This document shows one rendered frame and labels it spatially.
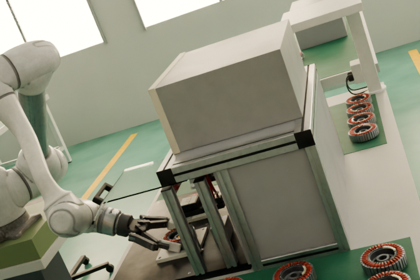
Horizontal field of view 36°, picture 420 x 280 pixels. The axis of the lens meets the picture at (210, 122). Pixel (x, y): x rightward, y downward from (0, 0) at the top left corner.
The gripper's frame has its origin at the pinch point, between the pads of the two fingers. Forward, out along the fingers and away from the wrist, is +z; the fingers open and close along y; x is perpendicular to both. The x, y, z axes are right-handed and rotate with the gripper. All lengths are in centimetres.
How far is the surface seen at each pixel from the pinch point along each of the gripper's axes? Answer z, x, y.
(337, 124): 48, -21, 81
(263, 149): 21, -46, -22
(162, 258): -3.1, 4.2, -7.2
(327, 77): 44, -19, 159
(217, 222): 12.6, -20.2, -20.4
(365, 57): 56, -45, 109
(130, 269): -12.7, 11.1, -7.3
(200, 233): 6.2, -1.0, 3.8
